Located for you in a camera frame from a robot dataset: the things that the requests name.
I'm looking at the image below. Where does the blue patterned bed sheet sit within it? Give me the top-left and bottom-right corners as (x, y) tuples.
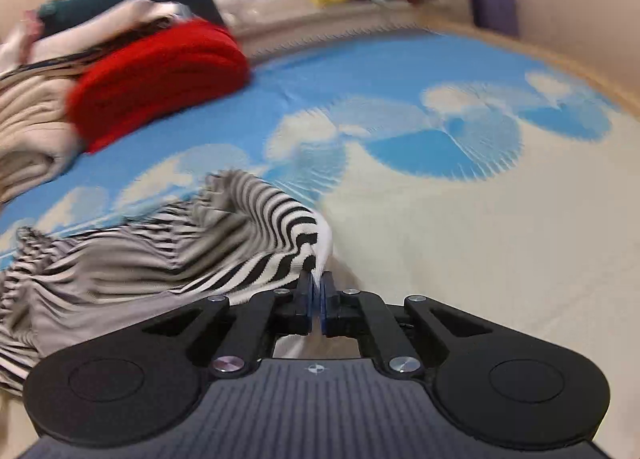
(1, 34), (639, 457)

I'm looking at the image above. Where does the white folded clothes stack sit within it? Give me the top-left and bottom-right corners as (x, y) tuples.
(1, 0), (180, 75)

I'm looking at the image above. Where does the purple box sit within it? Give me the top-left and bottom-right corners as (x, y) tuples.
(469, 0), (520, 37)

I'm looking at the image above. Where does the red folded blanket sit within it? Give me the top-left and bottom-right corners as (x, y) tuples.
(66, 19), (250, 153)

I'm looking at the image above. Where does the cream folded blanket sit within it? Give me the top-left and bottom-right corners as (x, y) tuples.
(1, 75), (82, 203)

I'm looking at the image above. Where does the black white striped hoodie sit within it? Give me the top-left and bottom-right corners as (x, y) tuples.
(1, 171), (331, 395)

